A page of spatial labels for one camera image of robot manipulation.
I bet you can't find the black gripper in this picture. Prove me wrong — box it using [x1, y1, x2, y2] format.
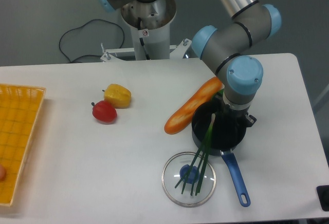
[222, 104, 251, 126]

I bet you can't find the green onion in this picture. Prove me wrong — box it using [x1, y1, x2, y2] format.
[175, 113, 216, 196]

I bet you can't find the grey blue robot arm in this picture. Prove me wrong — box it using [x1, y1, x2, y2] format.
[99, 0, 282, 134]

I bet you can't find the orange bread loaf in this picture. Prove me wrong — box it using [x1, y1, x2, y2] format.
[164, 77, 223, 135]

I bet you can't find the glass lid blue knob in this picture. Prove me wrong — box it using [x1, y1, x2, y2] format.
[161, 152, 216, 208]

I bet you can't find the black device at table edge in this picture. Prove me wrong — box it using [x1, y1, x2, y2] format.
[316, 185, 329, 212]

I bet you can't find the yellow bell pepper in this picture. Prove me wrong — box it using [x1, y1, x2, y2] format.
[103, 84, 132, 108]

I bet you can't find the yellow woven basket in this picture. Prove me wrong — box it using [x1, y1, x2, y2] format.
[1, 84, 46, 207]

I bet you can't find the black pot blue handle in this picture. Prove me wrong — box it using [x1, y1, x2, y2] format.
[191, 101, 251, 207]

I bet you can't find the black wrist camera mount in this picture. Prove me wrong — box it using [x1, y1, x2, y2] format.
[246, 115, 257, 127]

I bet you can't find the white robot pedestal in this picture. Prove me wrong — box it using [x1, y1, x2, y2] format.
[100, 0, 193, 62]

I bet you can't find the black cable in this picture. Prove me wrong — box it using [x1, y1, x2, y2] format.
[59, 18, 125, 64]

